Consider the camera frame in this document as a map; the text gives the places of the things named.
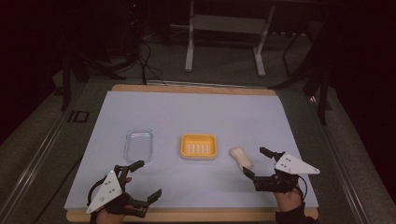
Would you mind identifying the person's left hand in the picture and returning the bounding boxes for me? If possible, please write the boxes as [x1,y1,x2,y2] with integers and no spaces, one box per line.
[94,176,134,224]

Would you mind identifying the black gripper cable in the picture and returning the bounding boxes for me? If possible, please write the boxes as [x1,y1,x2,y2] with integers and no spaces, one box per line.
[297,175,309,201]
[87,175,117,207]

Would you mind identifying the clear plastic tray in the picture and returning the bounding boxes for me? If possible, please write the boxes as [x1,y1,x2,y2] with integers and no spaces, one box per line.
[123,129,154,164]

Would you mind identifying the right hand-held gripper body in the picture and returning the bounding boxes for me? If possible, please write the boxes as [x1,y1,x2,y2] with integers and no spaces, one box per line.
[252,152,321,194]

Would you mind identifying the person's right hand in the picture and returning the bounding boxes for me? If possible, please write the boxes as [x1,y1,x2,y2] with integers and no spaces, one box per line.
[274,186,304,213]

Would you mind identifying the cream soap bar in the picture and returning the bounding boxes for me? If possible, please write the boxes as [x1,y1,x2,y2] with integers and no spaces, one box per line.
[229,146,254,172]

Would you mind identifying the black floor bracket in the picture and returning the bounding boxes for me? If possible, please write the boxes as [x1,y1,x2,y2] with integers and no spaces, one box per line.
[67,109,91,124]

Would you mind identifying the black floor cables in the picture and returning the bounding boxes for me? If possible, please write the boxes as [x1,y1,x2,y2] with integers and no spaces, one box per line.
[136,40,167,87]

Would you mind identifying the light blue table mat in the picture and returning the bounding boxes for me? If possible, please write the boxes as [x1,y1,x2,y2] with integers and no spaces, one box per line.
[64,90,319,210]

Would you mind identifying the yellow soap dish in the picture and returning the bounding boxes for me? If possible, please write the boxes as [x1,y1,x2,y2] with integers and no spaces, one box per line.
[179,133,218,161]

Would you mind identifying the white metal stand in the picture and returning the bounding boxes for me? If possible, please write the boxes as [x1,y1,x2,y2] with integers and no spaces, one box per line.
[170,0,276,78]

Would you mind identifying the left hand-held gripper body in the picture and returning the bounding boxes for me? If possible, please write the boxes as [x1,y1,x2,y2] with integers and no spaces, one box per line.
[85,164,148,218]

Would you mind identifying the metal floor rail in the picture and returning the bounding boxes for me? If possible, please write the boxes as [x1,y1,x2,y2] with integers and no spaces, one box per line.
[0,108,73,219]
[307,96,372,224]

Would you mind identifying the black stand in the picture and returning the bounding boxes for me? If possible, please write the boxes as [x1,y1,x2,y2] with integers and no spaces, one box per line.
[270,31,332,126]

